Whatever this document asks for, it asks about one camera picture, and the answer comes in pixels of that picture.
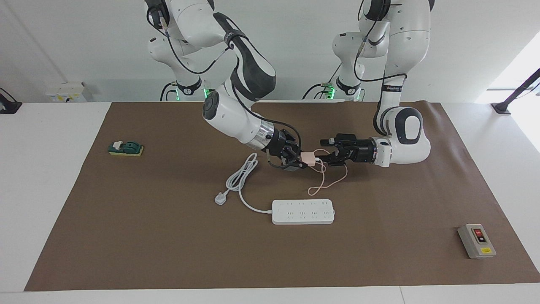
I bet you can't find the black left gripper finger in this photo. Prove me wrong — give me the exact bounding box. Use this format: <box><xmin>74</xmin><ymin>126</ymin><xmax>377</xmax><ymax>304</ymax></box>
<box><xmin>316</xmin><ymin>149</ymin><xmax>359</xmax><ymax>167</ymax></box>
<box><xmin>319</xmin><ymin>133</ymin><xmax>359</xmax><ymax>149</ymax></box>

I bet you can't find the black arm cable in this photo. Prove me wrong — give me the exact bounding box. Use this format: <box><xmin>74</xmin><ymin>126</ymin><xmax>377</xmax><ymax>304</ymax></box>
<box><xmin>146</xmin><ymin>0</ymin><xmax>302</xmax><ymax>149</ymax></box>
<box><xmin>354</xmin><ymin>21</ymin><xmax>408</xmax><ymax>136</ymax></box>

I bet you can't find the white wall socket box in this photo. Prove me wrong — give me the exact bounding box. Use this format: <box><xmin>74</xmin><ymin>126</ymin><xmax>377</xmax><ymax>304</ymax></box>
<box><xmin>46</xmin><ymin>81</ymin><xmax>88</xmax><ymax>103</ymax></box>

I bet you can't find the pink charging cable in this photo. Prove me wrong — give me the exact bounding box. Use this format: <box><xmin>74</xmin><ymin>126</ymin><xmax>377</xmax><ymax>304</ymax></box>
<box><xmin>307</xmin><ymin>149</ymin><xmax>348</xmax><ymax>197</ymax></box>

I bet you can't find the brown table mat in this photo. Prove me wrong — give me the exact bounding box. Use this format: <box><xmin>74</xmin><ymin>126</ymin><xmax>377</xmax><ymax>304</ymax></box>
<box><xmin>24</xmin><ymin>101</ymin><xmax>540</xmax><ymax>292</ymax></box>

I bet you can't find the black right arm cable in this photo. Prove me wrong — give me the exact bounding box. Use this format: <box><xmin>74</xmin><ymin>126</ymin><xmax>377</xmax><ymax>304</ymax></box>
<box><xmin>146</xmin><ymin>0</ymin><xmax>302</xmax><ymax>149</ymax></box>

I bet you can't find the grey push-button switch box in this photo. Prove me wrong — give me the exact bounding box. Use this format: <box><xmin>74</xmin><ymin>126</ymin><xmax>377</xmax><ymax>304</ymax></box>
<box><xmin>457</xmin><ymin>223</ymin><xmax>497</xmax><ymax>259</ymax></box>

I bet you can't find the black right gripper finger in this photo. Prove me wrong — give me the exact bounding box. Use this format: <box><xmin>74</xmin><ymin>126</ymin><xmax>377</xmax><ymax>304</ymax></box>
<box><xmin>267</xmin><ymin>153</ymin><xmax>308</xmax><ymax>172</ymax></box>
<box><xmin>282</xmin><ymin>129</ymin><xmax>302</xmax><ymax>158</ymax></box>

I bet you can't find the black desk clamp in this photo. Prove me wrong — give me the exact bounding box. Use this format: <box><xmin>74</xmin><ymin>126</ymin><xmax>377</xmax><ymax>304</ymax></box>
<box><xmin>0</xmin><ymin>88</ymin><xmax>22</xmax><ymax>114</ymax></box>

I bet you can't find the white power strip cord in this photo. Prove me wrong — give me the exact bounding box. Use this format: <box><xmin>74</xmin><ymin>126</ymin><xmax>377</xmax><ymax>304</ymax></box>
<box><xmin>214</xmin><ymin>152</ymin><xmax>274</xmax><ymax>214</ymax></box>

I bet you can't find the white power strip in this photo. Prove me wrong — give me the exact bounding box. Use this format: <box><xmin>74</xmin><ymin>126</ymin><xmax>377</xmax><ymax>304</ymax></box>
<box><xmin>271</xmin><ymin>199</ymin><xmax>336</xmax><ymax>225</ymax></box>

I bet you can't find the black base cable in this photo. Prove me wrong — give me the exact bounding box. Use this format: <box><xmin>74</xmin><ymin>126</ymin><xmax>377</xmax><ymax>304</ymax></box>
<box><xmin>302</xmin><ymin>65</ymin><xmax>341</xmax><ymax>101</ymax></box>
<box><xmin>159</xmin><ymin>82</ymin><xmax>180</xmax><ymax>102</ymax></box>

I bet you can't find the green knife switch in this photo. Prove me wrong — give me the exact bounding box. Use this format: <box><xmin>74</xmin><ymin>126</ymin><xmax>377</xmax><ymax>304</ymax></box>
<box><xmin>108</xmin><ymin>141</ymin><xmax>144</xmax><ymax>157</ymax></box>

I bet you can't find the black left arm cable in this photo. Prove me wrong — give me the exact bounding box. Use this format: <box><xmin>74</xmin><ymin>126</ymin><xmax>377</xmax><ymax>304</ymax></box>
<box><xmin>354</xmin><ymin>21</ymin><xmax>408</xmax><ymax>136</ymax></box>

